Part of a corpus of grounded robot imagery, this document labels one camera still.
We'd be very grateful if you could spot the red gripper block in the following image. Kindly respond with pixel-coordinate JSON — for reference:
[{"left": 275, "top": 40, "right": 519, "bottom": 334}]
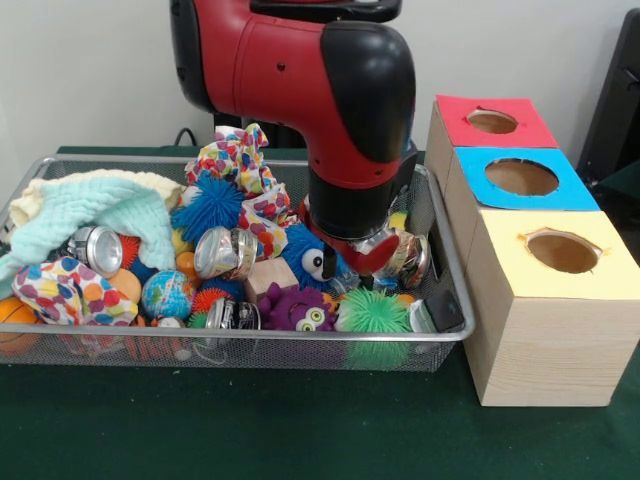
[{"left": 298, "top": 197, "right": 402, "bottom": 291}]

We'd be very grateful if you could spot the blue fuzzy ball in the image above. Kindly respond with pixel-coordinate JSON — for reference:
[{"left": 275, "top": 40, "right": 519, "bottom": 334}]
[{"left": 169, "top": 172, "right": 247, "bottom": 246}]

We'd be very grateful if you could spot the knotted polka dot cloth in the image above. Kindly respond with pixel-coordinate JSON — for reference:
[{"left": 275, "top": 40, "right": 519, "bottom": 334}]
[{"left": 183, "top": 122, "right": 292, "bottom": 259}]

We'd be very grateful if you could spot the mint green waffle cloth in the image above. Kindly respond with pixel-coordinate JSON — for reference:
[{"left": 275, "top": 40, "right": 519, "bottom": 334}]
[{"left": 0, "top": 177, "right": 176, "bottom": 284}]

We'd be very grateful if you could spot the shallow clear mesh bin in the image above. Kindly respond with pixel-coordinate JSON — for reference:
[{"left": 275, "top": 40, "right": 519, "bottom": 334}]
[{"left": 0, "top": 153, "right": 476, "bottom": 372}]

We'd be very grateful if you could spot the wooden box with three holes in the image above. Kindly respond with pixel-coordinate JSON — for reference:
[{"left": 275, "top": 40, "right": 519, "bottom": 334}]
[{"left": 423, "top": 93, "right": 640, "bottom": 408}]

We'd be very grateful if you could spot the green spiky rubber ball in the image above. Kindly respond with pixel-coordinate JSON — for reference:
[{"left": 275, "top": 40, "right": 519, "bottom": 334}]
[{"left": 334, "top": 288, "right": 414, "bottom": 334}]

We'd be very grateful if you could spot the blue fuzzy toy with eyes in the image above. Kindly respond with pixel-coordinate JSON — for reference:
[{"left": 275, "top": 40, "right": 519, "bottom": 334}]
[{"left": 278, "top": 223, "right": 347, "bottom": 292}]

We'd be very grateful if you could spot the colourful printed silver can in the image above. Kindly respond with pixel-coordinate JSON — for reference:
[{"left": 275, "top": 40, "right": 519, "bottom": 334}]
[{"left": 377, "top": 227, "right": 432, "bottom": 290}]

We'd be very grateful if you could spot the purple monster toy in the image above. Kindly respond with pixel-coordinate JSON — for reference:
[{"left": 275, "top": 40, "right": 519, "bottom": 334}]
[{"left": 257, "top": 282, "right": 337, "bottom": 332}]

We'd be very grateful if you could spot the small black square box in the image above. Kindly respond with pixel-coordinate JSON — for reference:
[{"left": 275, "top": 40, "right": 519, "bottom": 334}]
[{"left": 424, "top": 290, "right": 466, "bottom": 334}]

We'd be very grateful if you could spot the crushed silver can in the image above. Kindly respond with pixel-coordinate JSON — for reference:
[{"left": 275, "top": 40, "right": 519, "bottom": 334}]
[{"left": 192, "top": 225, "right": 259, "bottom": 283}]

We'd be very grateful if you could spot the dark green tablecloth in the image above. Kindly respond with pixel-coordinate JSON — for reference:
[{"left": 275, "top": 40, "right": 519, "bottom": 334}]
[{"left": 0, "top": 144, "right": 640, "bottom": 480}]

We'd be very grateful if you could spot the crumpled polka dot cloth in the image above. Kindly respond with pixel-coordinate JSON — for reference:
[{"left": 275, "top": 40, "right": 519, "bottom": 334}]
[{"left": 12, "top": 255, "right": 140, "bottom": 326}]

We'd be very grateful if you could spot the neighbouring green covered table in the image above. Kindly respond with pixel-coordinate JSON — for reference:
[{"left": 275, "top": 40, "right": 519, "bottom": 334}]
[{"left": 588, "top": 159, "right": 640, "bottom": 221}]

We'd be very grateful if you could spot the black furniture panel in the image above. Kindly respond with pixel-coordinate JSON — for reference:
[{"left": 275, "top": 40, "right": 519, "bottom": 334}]
[{"left": 575, "top": 7, "right": 640, "bottom": 186}]

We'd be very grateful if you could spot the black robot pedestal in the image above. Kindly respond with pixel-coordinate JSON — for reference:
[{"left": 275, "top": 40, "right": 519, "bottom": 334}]
[{"left": 212, "top": 0, "right": 404, "bottom": 149}]

